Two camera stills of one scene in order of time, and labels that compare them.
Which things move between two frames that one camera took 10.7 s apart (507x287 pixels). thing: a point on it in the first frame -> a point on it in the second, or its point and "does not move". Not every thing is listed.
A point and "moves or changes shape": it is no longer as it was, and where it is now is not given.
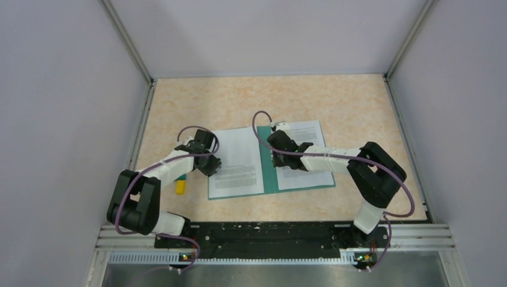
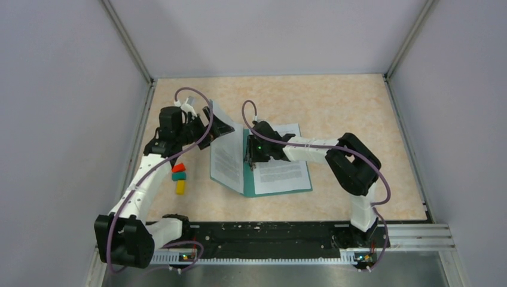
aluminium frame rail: (402, 237) does not move
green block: (181, 177) does not move
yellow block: (180, 187) does not move
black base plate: (270, 240) does not move
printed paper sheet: (308, 132) -> (276, 175)
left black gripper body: (210, 164) -> (193, 131)
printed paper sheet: (240, 172) moves or changes shape
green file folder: (269, 173) -> (249, 170)
